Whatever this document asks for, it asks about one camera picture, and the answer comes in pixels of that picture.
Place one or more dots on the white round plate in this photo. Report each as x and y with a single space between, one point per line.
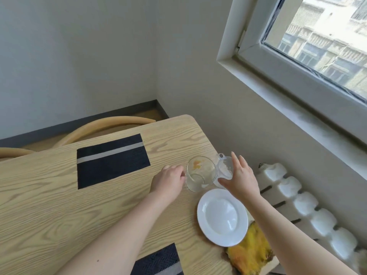
222 217

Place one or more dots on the white framed window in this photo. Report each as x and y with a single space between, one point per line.
301 54

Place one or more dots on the wooden chair backrest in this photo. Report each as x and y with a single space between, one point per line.
97 125
14 152

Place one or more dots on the person's left fingers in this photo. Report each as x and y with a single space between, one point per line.
175 170

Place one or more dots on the person's right hand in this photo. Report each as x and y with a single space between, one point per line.
243 184

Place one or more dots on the white radiator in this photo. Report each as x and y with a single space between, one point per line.
315 214

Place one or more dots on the clear glass jug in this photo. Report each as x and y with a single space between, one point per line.
225 166

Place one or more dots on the person's left forearm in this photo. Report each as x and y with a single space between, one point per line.
120 240

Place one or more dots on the yellow cloth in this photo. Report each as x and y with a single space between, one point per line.
249 252

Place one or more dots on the person's left hand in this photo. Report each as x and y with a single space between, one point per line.
167 183

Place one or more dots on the person's right middle finger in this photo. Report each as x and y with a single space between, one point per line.
244 165

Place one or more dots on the person's right forearm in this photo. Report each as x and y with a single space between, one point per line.
289 240

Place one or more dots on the dark striped placemat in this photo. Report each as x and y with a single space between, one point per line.
111 161
159 262

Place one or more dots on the clear glass cup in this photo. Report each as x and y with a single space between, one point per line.
200 176

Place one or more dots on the person's right thumb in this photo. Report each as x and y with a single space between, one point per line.
227 184

